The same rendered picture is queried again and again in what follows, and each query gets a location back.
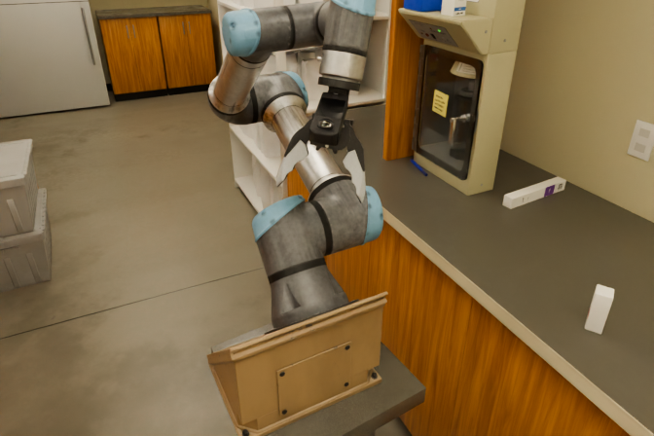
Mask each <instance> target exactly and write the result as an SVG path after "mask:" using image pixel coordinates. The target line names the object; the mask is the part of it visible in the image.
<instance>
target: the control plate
mask: <svg viewBox="0 0 654 436"><path fill-rule="evenodd" d="M409 21H410V23H411V24H412V25H413V26H414V28H415V29H416V30H417V32H418V33H419V34H420V36H421V37H423V38H426V39H430V40H434V41H437V42H441V43H445V44H448V45H452V46H456V47H458V45H457V44H456V42H455V41H454V39H453V38H452V36H451V35H450V34H449V32H448V31H447V29H446V28H445V27H441V26H436V25H432V24H428V23H423V22H419V21H415V20H410V19H409ZM429 27H430V28H432V30H431V29H430V28H429ZM438 29H439V30H440V31H441V32H439V31H438ZM420 32H422V33H423V34H421V33H420ZM425 33H427V34H428V35H429V37H427V36H426V35H425ZM430 33H431V34H433V35H434V36H435V37H436V39H434V38H433V37H432V36H431V35H430ZM437 36H438V37H439V38H438V39H437ZM442 38H444V39H443V40H442ZM447 39H449V40H450V41H447Z"/></svg>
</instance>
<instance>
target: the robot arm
mask: <svg viewBox="0 0 654 436"><path fill-rule="evenodd" d="M376 2H377V0H328V1H322V2H312V3H304V4H294V5H285V6H276V7H267V8H257V9H249V8H244V9H241V10H238V11H231V12H227V13H225V14H224V16H223V19H222V34H223V40H224V44H225V47H226V49H227V53H226V56H225V58H224V61H223V64H222V67H221V69H220V72H219V75H218V77H216V78H215V79H214V80H213V81H212V82H211V84H210V86H209V89H208V93H207V101H208V104H209V107H210V108H211V110H212V111H213V113H214V114H215V115H216V116H217V117H219V118H220V119H221V120H223V121H225V122H227V123H231V124H234V125H250V124H256V123H261V122H263V123H264V125H265V127H266V128H267V129H268V130H270V131H272V132H275V133H276V135H277V136H278V138H279V140H280V142H281V144H282V145H283V147H284V149H285V151H286V152H285V154H284V157H283V160H282V162H281V165H280V167H279V170H278V173H277V176H276V184H275V186H276V187H278V186H279V185H280V184H281V183H282V182H283V181H284V180H285V179H286V177H287V175H288V173H289V172H291V171H292V170H293V169H294V168H296V170H297V171H298V173H299V175H300V177H301V179H302V180H303V182H304V184H305V186H306V188H307V189H308V191H309V198H308V201H307V202H305V199H304V198H303V196H301V195H297V196H292V197H289V198H286V199H283V200H280V201H278V202H275V203H273V204H272V205H270V206H268V207H266V208H265V209H263V210H262V211H260V212H259V213H258V214H257V215H256V216H255V217H254V218H253V221H252V229H253V232H254V236H255V242H257V245H258V248H259V252H260V255H261V258H262V261H263V264H264V267H265V271H266V274H267V277H268V280H269V283H270V286H271V289H272V326H273V328H279V327H282V326H285V325H288V324H291V323H293V322H296V321H299V320H302V319H305V318H308V317H310V316H313V315H316V314H317V313H321V312H323V311H326V310H329V309H333V308H336V307H339V306H341V305H344V304H347V303H349V301H348V298H347V295H346V293H345V291H344V290H343V288H342V287H341V286H340V284H339V283H338V281H337V280H336V279H335V278H334V277H333V276H332V274H331V273H330V272H329V270H328V268H327V265H326V262H325V259H324V256H327V255H331V254H334V253H337V252H340V251H343V250H347V249H349V248H352V247H355V246H358V245H361V246H362V245H364V244H365V243H367V242H370V241H373V240H375V239H377V238H378V237H379V236H380V234H381V232H382V226H383V212H382V203H381V200H380V197H379V195H378V193H377V192H376V190H375V189H374V188H373V187H371V186H366V182H365V164H364V150H363V146H362V144H361V142H360V140H359V139H358V138H357V136H356V135H355V131H354V129H353V122H354V119H349V118H346V117H345V115H346V111H347V106H348V97H349V91H359V89H360V84H358V82H361V81H363V75H364V70H365V65H366V59H367V52H368V47H369V41H370V36H371V30H372V25H373V20H374V16H375V15H376V11H375V9H376ZM316 46H323V47H322V54H323V56H321V55H319V56H318V57H317V61H319V62H321V63H320V66H319V74H320V75H322V77H319V78H318V85H323V86H328V87H329V90H328V92H324V93H323V94H322V95H321V97H320V100H319V103H318V106H317V108H316V111H315V113H312V119H310V120H309V119H308V117H307V115H306V113H307V109H308V106H309V97H308V92H307V91H306V86H305V84H304V82H303V80H302V79H301V78H300V77H299V76H298V75H297V74H296V73H294V72H292V71H284V72H283V71H277V72H274V73H270V74H263V75H260V73H261V71H262V70H263V68H264V66H265V64H266V63H267V61H268V59H269V57H270V55H271V54H272V53H273V52H281V51H288V50H295V49H301V48H309V47H316ZM345 147H347V154H346V155H345V158H344V160H343V164H344V166H345V168H346V169H347V170H348V171H349V172H350V174H351V176H350V175H347V174H343V173H342V172H341V170H340V168H339V167H338V165H337V164H336V162H335V161H334V159H333V157H332V156H331V154H330V153H329V151H328V149H332V150H333V152H334V154H337V153H338V150H343V148H345ZM327 148H328V149H327Z"/></svg>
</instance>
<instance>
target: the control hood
mask: <svg viewBox="0 0 654 436"><path fill-rule="evenodd" d="M398 11H399V13H400V15H401V16H402V17H403V19H404V20H405V21H406V22H407V24H409V25H410V27H411V28H412V29H413V30H414V32H415V33H416V34H417V36H418V37H419V38H422V39H426V38H423V37H421V36H420V34H419V33H418V32H417V30H416V29H415V28H414V26H413V25H412V24H411V23H410V21H409V19H410V20H415V21H419V22H423V23H428V24H432V25H436V26H441V27H445V28H446V29H447V31H448V32H449V34H450V35H451V36H452V38H453V39H454V41H455V42H456V44H457V45H458V47H456V46H452V45H448V44H445V43H441V42H437V41H434V40H430V39H426V40H429V41H433V42H437V43H440V44H444V45H448V46H451V47H455V48H458V49H462V50H466V51H468V52H472V53H476V54H479V55H487V54H488V52H489V46H490V39H491V27H492V21H493V19H492V18H485V17H479V16H474V15H468V14H465V16H456V17H452V16H445V15H441V11H432V12H418V11H413V10H408V9H404V8H399V9H398Z"/></svg>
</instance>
